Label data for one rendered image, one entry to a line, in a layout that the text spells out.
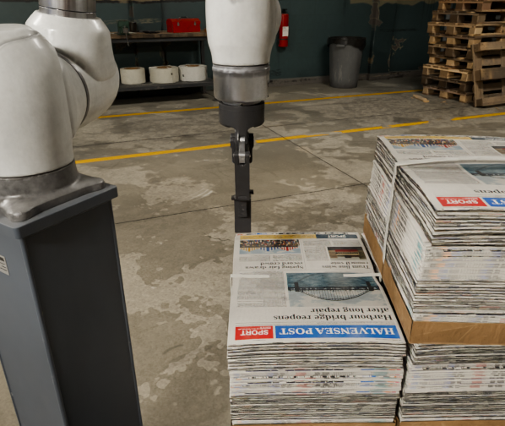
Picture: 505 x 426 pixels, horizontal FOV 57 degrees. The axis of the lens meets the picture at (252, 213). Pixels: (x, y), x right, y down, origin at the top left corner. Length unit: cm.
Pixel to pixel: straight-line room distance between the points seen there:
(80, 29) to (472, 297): 79
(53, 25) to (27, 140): 25
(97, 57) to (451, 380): 85
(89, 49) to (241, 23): 35
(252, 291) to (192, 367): 110
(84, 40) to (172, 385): 131
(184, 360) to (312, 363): 122
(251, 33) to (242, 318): 45
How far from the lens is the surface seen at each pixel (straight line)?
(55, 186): 83
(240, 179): 76
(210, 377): 188
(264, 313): 80
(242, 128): 74
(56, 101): 82
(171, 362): 196
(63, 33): 95
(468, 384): 90
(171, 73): 666
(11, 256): 86
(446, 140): 98
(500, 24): 744
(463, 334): 78
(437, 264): 70
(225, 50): 72
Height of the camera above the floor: 131
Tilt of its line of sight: 25 degrees down
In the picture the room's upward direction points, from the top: straight up
